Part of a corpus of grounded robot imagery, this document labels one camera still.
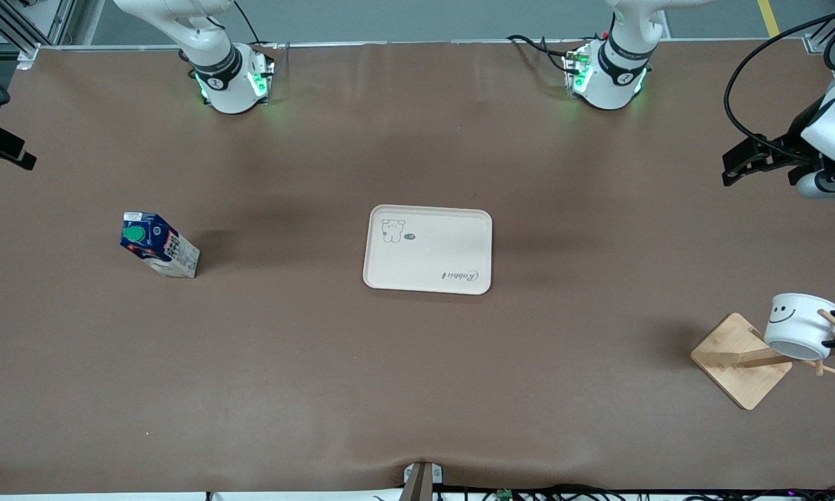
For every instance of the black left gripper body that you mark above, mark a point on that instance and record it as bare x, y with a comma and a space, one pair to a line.
796, 140

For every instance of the blue white milk carton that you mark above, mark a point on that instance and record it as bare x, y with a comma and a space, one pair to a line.
160, 247

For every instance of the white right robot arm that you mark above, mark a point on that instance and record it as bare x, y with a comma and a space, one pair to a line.
216, 62

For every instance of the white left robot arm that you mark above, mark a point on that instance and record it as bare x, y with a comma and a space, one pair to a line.
616, 69

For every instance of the cream tray with bear print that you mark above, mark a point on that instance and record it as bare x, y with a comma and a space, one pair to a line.
431, 257

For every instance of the wooden mug tree stand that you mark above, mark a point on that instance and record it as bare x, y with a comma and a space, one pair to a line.
734, 362

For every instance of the small green circuit board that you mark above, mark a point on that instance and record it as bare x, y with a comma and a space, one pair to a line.
504, 495

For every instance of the aluminium frame profile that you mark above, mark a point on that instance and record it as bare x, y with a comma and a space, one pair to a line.
0, 19
817, 43

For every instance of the metal table edge bracket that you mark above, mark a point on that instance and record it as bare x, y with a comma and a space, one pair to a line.
417, 483

